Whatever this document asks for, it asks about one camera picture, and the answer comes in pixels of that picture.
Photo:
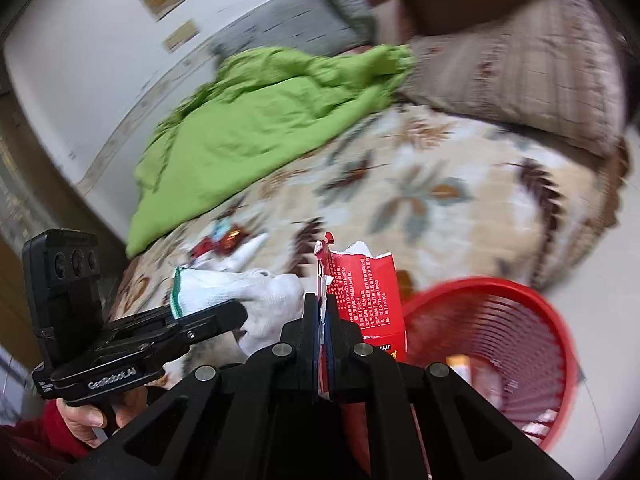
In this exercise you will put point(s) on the person's left forearm red sleeve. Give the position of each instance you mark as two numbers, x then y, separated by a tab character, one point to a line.
30	452

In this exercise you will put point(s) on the orange white packet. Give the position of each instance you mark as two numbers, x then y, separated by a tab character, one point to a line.
470	375

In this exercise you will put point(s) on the brown patterned pillow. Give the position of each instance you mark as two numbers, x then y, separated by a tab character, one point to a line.
525	70

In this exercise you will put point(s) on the green quilt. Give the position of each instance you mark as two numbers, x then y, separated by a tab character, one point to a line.
260	125

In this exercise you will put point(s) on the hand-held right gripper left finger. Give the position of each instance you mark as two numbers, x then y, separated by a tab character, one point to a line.
312	345

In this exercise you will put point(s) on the white knit glove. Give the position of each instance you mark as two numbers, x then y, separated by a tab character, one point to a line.
272	300

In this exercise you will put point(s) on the grey pillow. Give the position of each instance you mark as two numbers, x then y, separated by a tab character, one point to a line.
300	15

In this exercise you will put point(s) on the red white wrapper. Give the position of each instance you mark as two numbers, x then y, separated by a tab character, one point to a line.
539	425

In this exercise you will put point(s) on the person's left hand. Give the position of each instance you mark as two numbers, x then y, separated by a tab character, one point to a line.
82	417

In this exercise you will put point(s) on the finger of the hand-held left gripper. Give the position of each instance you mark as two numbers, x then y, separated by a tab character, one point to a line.
215	319

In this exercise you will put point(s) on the red plastic mesh basket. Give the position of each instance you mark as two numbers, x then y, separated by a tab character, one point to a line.
505	320

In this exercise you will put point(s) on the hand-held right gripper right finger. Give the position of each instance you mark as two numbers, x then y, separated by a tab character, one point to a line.
331	360

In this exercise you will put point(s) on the brown wooden headboard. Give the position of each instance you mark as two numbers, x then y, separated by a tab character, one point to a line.
475	5

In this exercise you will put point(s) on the wooden door with glass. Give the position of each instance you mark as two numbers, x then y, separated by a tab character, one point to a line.
15	285

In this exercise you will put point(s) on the red paper carton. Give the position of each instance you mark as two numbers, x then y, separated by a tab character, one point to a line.
367	295

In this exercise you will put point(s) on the small wall poster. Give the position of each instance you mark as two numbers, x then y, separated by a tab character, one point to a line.
181	35

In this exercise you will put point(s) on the red candy wrapper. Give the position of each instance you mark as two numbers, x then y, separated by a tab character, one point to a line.
204	247
235	241

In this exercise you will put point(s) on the leaf print blanket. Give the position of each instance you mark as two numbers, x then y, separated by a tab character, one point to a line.
425	185

